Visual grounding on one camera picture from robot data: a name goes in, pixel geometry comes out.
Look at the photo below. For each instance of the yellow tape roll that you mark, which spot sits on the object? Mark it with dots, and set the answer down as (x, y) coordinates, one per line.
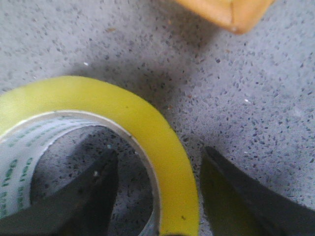
(35, 115)

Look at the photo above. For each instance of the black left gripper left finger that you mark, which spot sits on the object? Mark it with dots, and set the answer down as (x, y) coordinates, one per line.
(81, 208)

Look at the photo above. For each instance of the yellow wicker basket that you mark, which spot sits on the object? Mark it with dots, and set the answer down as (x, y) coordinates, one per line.
(236, 16)

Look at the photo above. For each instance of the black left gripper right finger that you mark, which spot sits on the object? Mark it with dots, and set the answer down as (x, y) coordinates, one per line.
(236, 203)

